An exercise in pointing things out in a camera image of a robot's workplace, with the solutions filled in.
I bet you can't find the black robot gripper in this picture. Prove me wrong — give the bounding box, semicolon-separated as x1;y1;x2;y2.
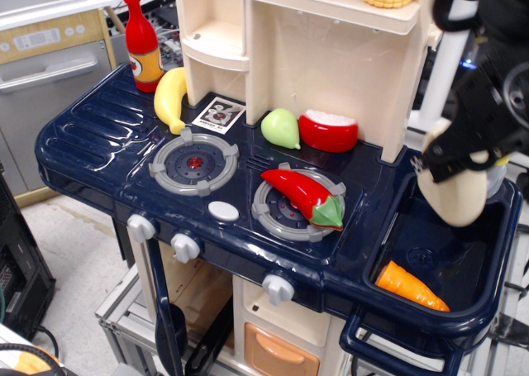
421;59;529;183

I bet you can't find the cream detergent bottle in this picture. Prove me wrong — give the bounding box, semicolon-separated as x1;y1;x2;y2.
416;118;491;227

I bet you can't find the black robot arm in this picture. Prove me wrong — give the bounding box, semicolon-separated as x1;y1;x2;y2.
415;0;528;183

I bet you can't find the grey toy faucet yellow knob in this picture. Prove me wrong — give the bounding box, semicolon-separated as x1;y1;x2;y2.
486;156;510;202

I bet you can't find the white metal stand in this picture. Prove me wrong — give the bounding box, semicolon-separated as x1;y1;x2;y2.
407;0;479;136

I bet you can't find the orange toy carrot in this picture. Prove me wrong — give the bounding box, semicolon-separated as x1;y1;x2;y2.
375;260;450;312

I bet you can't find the navy toy kitchen counter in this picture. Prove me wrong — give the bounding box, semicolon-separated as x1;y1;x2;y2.
36;66;522;375

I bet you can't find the red toy chili pepper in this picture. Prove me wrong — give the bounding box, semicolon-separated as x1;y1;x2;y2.
261;169;344;231

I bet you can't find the green toy pear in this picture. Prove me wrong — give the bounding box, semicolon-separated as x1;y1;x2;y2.
260;108;301;150

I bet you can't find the grey right stove burner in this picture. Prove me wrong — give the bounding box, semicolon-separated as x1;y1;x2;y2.
251;163;346;242

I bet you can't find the grey stove burner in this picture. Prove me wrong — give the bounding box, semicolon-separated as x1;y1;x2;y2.
251;163;346;242
149;128;240;198

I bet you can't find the cream toy kitchen shelf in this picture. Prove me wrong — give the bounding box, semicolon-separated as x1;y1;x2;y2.
176;0;438;162

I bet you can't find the grey right stove knob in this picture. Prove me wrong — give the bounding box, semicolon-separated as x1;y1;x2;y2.
262;274;295;306

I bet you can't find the grey stove knob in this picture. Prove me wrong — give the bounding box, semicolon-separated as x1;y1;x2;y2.
127;214;156;242
170;233;201;264
262;274;295;306

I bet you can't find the grey oval button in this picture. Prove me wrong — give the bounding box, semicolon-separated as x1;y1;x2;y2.
207;201;240;222

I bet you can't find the white sticker label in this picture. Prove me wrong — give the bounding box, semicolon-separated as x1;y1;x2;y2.
192;96;245;135

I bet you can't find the grey left stove burner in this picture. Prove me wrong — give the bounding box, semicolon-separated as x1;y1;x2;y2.
149;128;240;198

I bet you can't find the orange toy drawer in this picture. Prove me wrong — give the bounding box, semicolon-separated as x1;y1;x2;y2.
244;323;320;376

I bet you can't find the grey middle stove knob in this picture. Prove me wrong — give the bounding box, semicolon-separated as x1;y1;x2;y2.
170;233;201;264

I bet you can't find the yellow toy banana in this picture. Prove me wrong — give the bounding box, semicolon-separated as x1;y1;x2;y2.
154;67;187;135

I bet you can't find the grey left stove knob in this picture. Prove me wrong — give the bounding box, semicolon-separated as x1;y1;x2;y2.
127;214;156;242

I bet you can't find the red ketchup bottle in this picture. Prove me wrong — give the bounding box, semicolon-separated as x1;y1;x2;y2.
124;0;164;93

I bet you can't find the navy toy ladle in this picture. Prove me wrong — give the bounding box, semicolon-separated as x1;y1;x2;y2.
146;239;187;375

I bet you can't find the grey toy dishwasher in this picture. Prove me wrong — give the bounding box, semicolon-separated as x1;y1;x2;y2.
1;0;114;196

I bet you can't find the black computer case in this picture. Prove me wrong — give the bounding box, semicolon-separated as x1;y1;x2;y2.
1;179;55;340

